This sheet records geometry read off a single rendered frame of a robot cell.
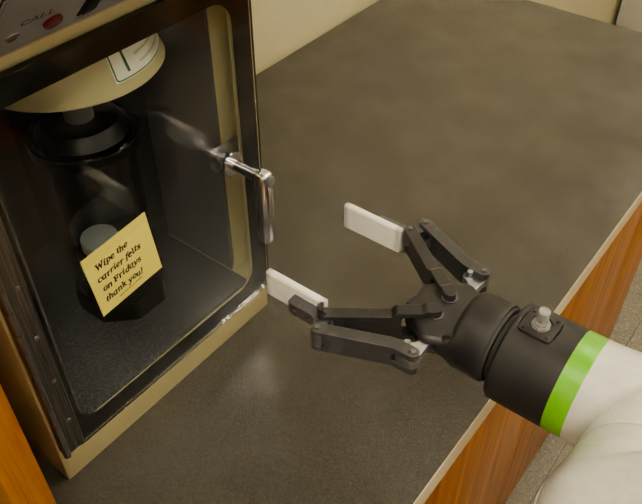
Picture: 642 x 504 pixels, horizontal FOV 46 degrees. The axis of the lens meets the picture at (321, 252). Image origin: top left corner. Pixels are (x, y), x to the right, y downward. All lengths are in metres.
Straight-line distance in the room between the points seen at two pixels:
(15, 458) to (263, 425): 0.32
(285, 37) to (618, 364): 1.07
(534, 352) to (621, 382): 0.07
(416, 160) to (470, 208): 0.14
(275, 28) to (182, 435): 0.88
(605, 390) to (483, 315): 0.11
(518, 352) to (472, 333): 0.04
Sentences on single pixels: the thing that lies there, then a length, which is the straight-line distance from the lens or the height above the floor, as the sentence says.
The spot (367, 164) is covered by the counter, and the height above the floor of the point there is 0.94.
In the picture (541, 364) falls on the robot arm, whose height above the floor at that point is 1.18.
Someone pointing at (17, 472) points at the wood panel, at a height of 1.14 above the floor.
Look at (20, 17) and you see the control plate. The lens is 0.49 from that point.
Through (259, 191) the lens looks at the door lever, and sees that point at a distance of 0.75.
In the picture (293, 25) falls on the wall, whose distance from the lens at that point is 1.55.
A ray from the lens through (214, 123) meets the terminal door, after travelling 0.73.
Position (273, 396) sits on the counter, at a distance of 0.88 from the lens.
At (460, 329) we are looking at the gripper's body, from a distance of 0.65.
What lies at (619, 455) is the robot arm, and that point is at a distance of 0.54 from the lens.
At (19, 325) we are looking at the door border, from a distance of 0.67.
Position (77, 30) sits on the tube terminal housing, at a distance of 0.61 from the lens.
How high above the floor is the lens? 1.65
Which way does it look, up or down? 43 degrees down
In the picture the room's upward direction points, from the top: straight up
